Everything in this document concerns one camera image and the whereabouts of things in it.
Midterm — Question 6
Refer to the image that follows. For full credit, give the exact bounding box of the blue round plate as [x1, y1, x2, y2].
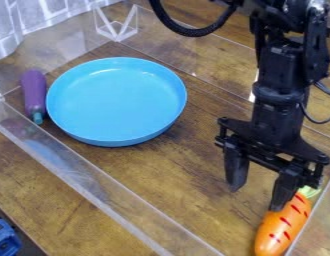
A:
[47, 57, 187, 147]

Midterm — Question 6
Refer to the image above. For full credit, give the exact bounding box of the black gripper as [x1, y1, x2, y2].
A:
[216, 82, 330, 212]

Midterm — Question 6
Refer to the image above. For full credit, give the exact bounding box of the clear acrylic enclosure wall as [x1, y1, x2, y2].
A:
[0, 0, 330, 256]

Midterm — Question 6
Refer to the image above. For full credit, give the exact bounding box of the purple toy eggplant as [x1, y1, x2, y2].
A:
[20, 69, 47, 125]

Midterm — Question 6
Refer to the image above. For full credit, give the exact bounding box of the white patterned curtain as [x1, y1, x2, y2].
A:
[0, 0, 123, 60]

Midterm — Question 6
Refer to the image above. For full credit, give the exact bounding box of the orange toy carrot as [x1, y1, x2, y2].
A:
[255, 186, 320, 256]

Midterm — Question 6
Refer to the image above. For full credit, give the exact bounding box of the blue object at corner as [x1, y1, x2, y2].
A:
[0, 219, 21, 256]

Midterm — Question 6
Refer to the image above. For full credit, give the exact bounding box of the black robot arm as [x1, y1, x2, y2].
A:
[216, 0, 330, 212]

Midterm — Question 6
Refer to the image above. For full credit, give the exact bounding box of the black braided cable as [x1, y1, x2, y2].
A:
[147, 0, 239, 38]

